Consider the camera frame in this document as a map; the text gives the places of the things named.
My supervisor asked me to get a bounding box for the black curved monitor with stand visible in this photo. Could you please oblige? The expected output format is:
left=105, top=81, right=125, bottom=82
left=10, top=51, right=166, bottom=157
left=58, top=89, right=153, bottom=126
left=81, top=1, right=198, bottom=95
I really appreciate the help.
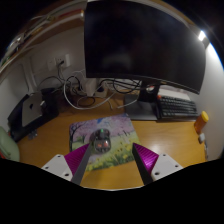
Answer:
left=83, top=0, right=207, bottom=122

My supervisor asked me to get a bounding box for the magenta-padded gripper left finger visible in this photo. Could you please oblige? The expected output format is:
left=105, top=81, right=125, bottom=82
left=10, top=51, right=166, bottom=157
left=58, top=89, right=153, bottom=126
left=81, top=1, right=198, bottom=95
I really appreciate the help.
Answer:
left=41, top=142, right=93, bottom=186

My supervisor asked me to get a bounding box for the flower meadow print mouse pad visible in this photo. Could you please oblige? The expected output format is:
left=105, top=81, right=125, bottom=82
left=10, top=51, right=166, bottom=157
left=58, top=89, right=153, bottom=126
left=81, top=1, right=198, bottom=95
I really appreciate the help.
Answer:
left=68, top=113, right=141, bottom=173

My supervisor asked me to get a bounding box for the wooden wall shelf unit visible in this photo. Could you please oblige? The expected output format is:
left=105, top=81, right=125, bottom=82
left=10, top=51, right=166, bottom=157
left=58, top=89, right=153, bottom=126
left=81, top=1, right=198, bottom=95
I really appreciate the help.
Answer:
left=0, top=0, right=88, bottom=74

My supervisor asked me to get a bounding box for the silver mini computer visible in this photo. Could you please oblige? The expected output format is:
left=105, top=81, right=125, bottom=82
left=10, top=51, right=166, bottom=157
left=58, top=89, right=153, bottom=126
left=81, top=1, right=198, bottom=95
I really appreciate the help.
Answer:
left=21, top=92, right=44, bottom=128

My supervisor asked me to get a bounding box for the pale green object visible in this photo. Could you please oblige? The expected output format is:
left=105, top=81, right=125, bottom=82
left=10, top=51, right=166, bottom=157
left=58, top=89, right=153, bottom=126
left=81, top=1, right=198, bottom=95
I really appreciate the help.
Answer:
left=0, top=125, right=21, bottom=163

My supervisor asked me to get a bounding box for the white wall socket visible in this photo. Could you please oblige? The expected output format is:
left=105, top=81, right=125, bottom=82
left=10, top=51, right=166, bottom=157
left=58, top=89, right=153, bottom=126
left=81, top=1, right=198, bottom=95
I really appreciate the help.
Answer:
left=46, top=53, right=72, bottom=71

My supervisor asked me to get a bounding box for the dark mechanical keyboard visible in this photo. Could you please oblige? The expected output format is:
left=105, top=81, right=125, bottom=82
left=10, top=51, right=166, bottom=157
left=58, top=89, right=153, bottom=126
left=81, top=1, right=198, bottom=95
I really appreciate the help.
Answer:
left=155, top=95, right=200, bottom=120

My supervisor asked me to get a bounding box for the white cable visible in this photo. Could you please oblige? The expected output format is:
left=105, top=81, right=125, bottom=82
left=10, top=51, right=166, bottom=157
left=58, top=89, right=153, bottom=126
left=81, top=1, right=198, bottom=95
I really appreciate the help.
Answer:
left=62, top=71, right=116, bottom=111

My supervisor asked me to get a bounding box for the white power strip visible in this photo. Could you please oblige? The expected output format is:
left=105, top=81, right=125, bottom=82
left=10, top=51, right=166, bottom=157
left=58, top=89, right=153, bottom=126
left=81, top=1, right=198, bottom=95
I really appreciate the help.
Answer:
left=84, top=78, right=109, bottom=98

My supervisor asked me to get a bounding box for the black cable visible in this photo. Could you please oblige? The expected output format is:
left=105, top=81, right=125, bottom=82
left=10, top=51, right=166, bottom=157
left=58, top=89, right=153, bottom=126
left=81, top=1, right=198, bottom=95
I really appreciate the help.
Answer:
left=64, top=74, right=98, bottom=108

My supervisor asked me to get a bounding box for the black desktop stand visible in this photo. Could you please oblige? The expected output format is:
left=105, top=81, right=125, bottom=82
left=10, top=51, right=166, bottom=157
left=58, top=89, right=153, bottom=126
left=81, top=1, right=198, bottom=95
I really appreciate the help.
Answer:
left=7, top=87, right=61, bottom=143

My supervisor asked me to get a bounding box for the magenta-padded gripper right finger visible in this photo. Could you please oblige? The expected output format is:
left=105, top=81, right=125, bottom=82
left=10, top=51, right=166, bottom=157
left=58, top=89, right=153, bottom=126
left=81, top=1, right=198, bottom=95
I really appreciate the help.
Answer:
left=131, top=142, right=185, bottom=185

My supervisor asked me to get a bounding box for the amber jar with yellow lid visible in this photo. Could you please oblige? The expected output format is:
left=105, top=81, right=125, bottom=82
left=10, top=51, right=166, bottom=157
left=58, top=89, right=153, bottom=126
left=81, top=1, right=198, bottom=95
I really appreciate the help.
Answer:
left=193, top=110, right=210, bottom=135

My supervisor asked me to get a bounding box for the transparent computer mouse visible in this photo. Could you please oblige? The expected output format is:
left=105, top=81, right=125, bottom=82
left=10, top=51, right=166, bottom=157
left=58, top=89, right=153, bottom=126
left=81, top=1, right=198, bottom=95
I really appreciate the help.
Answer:
left=89, top=128, right=112, bottom=154

